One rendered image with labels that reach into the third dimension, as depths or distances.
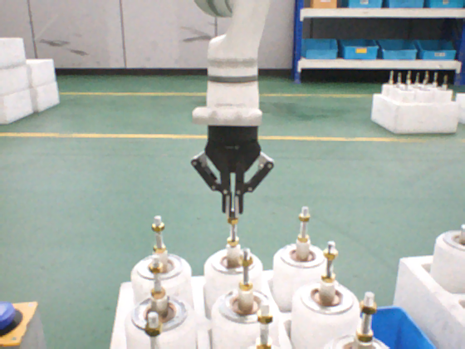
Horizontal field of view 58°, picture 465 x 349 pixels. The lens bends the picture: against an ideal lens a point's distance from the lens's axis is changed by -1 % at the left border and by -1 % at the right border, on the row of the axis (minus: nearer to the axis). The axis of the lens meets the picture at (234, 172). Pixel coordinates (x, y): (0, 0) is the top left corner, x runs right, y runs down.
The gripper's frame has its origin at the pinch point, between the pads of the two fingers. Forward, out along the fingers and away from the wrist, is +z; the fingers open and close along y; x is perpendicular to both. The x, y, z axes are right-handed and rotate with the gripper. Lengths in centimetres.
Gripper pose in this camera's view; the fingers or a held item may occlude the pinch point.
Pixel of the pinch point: (232, 204)
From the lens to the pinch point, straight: 66.5
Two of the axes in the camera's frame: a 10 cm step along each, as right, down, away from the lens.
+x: -1.2, 3.3, -9.4
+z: 0.0, 9.4, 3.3
